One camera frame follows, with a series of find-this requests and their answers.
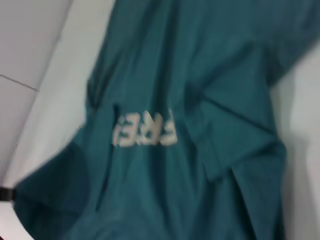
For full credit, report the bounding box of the teal t-shirt with beige print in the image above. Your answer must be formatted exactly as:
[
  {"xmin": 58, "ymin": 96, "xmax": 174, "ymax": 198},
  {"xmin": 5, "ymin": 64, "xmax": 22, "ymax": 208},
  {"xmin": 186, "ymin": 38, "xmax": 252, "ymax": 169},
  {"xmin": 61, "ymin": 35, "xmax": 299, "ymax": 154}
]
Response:
[{"xmin": 11, "ymin": 0, "xmax": 320, "ymax": 240}]

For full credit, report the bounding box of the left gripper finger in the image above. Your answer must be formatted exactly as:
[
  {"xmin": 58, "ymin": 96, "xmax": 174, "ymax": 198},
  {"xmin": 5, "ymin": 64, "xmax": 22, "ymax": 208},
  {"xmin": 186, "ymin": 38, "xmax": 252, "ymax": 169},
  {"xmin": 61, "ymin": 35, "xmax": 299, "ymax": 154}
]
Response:
[{"xmin": 0, "ymin": 186, "xmax": 18, "ymax": 202}]

